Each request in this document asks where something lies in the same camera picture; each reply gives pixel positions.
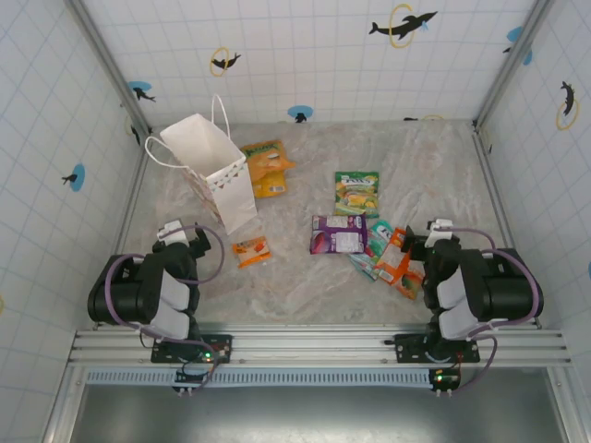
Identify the orange fruit candy packet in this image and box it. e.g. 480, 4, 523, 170
232, 235, 272, 270
397, 269, 427, 302
376, 227, 414, 286

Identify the white paper gift bag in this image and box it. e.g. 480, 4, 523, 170
144, 93, 259, 236

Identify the green Fox's candy bag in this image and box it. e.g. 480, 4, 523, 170
333, 171, 380, 218

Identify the purple berries candy bag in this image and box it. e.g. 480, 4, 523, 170
309, 213, 369, 256

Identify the yellow snack bag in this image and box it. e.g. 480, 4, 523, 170
239, 139, 297, 199

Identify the grey metal sheet panel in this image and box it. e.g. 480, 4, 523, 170
68, 385, 572, 443

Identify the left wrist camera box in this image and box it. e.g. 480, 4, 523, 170
155, 220, 196, 241

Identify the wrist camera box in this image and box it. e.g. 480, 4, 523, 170
425, 218, 459, 242
155, 220, 196, 241

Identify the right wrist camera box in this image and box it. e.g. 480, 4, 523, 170
425, 218, 459, 242

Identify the aluminium table side rail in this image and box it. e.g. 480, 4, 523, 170
473, 124, 517, 253
113, 133, 156, 259

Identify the right arm's black base plate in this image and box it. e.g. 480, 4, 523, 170
393, 332, 481, 365

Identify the circuit board with red wires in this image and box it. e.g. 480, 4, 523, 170
196, 335, 234, 365

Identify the aluminium mounting rail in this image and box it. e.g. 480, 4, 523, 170
67, 322, 573, 368

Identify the white slotted cable duct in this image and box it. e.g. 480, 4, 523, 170
85, 367, 438, 388

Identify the aluminium frame post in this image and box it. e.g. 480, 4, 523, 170
64, 0, 154, 139
473, 0, 555, 133

